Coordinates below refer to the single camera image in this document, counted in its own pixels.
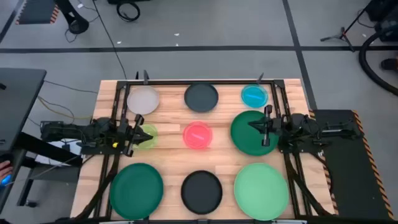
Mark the black aluminium table frame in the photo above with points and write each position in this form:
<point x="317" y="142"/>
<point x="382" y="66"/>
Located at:
<point x="199" y="82"/>

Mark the small red transparent plate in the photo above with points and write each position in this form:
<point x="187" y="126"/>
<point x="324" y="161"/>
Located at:
<point x="198" y="135"/>

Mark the small yellow-green transparent plate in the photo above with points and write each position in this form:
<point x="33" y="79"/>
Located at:
<point x="149" y="127"/>

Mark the person's hand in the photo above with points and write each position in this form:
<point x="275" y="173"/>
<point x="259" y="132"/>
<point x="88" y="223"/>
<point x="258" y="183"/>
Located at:
<point x="4" y="169"/>

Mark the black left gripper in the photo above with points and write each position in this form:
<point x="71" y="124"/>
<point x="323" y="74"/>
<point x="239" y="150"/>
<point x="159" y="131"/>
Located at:
<point x="129" y="133"/>

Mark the black equipment case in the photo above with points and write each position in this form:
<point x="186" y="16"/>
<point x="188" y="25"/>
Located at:
<point x="385" y="15"/>

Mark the black stand base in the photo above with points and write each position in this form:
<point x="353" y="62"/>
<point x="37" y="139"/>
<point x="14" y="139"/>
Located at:
<point x="76" y="23"/>

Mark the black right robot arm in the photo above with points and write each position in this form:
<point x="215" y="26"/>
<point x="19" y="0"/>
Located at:
<point x="298" y="124"/>

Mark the grey translucent plastic plate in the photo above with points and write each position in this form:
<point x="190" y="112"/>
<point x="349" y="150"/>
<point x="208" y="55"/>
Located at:
<point x="143" y="100"/>

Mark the black table clamp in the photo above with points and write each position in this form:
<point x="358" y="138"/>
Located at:
<point x="136" y="75"/>
<point x="260" y="78"/>
<point x="145" y="77"/>

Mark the white flat box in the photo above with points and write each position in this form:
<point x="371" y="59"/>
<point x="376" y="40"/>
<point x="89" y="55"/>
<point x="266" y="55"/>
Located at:
<point x="53" y="157"/>

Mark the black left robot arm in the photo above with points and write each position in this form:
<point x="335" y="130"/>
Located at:
<point x="62" y="130"/>

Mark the large light green plate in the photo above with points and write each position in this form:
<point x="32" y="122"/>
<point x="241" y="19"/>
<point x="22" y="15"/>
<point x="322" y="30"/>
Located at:
<point x="261" y="191"/>

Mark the blue-lit computer mouse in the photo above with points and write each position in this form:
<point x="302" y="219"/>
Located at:
<point x="5" y="180"/>

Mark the black desk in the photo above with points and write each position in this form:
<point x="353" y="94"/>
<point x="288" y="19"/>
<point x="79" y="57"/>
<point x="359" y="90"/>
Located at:
<point x="18" y="93"/>

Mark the black plastic plate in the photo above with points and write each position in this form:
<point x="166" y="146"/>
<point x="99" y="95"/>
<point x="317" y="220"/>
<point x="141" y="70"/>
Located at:
<point x="201" y="192"/>

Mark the black hazard-striped floor mat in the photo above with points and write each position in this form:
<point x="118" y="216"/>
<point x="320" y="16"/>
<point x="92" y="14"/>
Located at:
<point x="35" y="11"/>
<point x="348" y="174"/>

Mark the dark grey plastic plate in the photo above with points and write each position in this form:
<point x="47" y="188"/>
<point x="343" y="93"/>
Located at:
<point x="201" y="97"/>

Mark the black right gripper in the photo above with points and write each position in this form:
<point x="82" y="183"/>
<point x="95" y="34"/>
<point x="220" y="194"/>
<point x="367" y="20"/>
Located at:
<point x="272" y="126"/>

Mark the small cyan transparent plate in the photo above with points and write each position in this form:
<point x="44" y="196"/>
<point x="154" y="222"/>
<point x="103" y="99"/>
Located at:
<point x="254" y="96"/>

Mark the black shoe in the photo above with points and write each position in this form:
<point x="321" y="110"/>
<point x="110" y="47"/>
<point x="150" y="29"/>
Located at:
<point x="390" y="64"/>

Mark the large dark green plate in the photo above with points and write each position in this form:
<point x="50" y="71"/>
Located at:
<point x="136" y="191"/>
<point x="245" y="140"/>

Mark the black tripod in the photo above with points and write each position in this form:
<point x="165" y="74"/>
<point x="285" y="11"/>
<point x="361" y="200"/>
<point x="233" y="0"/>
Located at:
<point x="342" y="35"/>

